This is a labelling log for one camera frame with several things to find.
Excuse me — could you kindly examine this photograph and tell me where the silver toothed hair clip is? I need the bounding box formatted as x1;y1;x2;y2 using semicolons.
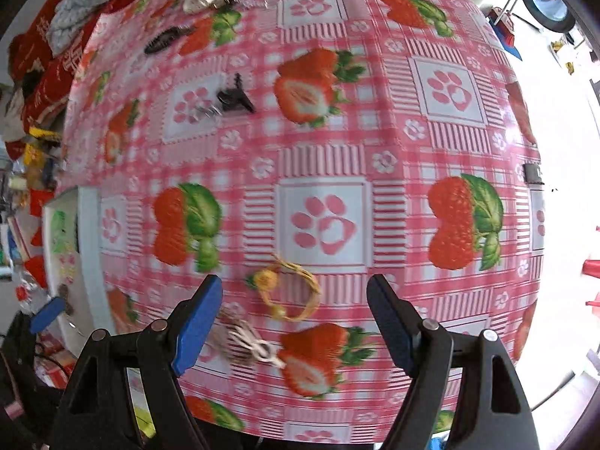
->
205;311;288;369

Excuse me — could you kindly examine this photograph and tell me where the red printed blanket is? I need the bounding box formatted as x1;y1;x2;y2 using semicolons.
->
8;0;189;123

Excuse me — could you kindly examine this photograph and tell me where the black spiral hair tie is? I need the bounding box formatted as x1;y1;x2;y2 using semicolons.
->
143;25;196;56

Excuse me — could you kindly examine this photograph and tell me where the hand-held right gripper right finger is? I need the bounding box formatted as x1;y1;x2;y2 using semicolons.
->
366;274;538;450

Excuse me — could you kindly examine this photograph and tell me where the brown spiral hair tie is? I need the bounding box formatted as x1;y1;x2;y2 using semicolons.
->
55;283;77;316

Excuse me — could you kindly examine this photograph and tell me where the pink strawberry print tablecloth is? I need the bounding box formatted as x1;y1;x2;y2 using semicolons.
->
53;0;548;444

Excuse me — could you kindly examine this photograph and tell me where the black round stand fan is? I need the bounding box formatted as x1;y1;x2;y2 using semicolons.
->
504;0;578;35

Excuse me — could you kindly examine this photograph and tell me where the white cardboard box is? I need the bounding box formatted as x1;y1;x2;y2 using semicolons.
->
42;186;119;339

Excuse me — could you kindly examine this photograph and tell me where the small black claw clip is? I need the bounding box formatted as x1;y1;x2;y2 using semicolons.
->
194;72;258;118

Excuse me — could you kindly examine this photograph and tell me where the yellow braided bracelet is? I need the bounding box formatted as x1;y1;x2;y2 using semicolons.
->
246;254;324;323

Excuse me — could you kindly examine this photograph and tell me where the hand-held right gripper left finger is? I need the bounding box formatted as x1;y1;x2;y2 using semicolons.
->
48;274;224;450

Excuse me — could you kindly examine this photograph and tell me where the grey crumpled cloth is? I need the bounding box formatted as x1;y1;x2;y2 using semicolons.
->
48;0;126;56

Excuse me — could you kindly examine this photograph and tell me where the colourful bead bracelet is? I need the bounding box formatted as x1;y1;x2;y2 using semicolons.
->
57;252;79;284

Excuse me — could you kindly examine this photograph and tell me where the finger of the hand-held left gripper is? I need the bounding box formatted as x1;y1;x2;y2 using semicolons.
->
30;296;66;334

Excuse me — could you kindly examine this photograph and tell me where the green bangle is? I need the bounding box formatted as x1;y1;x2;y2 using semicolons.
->
49;210;79;255

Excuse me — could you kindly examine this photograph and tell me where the pile of packets and bags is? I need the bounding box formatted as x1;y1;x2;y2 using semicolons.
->
0;124;66;310

